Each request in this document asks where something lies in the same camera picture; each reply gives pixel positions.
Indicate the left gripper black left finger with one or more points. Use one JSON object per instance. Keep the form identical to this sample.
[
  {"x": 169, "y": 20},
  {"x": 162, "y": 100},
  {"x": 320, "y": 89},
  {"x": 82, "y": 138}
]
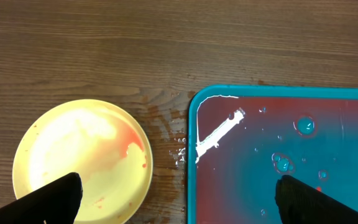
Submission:
[{"x": 56, "y": 202}]

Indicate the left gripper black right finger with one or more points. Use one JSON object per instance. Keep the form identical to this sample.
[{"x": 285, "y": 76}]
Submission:
[{"x": 298, "y": 203}]

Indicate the yellow-green plate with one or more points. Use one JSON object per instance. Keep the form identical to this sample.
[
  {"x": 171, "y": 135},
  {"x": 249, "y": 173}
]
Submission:
[{"x": 99, "y": 141}]

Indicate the teal plastic tray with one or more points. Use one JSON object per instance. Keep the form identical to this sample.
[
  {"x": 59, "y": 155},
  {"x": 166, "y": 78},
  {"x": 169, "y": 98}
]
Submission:
[{"x": 242, "y": 139}]

